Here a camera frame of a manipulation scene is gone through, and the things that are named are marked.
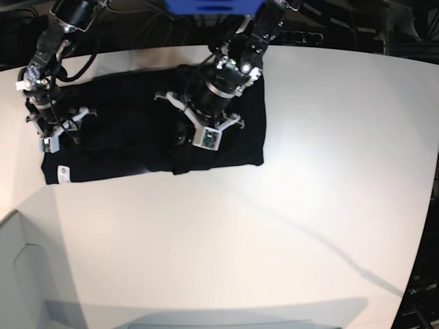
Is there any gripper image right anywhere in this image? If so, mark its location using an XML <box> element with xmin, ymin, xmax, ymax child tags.
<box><xmin>154</xmin><ymin>80</ymin><xmax>245</xmax><ymax>132</ymax></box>

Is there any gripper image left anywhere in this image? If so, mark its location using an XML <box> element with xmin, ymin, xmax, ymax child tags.
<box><xmin>25</xmin><ymin>99</ymin><xmax>97</xmax><ymax>138</ymax></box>

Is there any black T-shirt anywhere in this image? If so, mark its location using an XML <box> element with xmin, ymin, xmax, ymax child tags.
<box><xmin>41</xmin><ymin>69</ymin><xmax>266</xmax><ymax>184</ymax></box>

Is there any blue plastic bin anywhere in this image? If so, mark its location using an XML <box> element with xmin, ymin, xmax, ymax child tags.
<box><xmin>165</xmin><ymin>0</ymin><xmax>263</xmax><ymax>15</ymax></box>

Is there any black power strip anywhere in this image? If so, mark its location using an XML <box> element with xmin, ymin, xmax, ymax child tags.
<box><xmin>274</xmin><ymin>31</ymin><xmax>324</xmax><ymax>46</ymax></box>

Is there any white box at table corner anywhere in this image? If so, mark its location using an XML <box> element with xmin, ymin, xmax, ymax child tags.
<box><xmin>1</xmin><ymin>210</ymin><xmax>88</xmax><ymax>328</ymax></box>

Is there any black equipment at right edge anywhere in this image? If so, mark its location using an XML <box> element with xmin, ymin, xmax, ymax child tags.
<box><xmin>394</xmin><ymin>219</ymin><xmax>439</xmax><ymax>329</ymax></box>

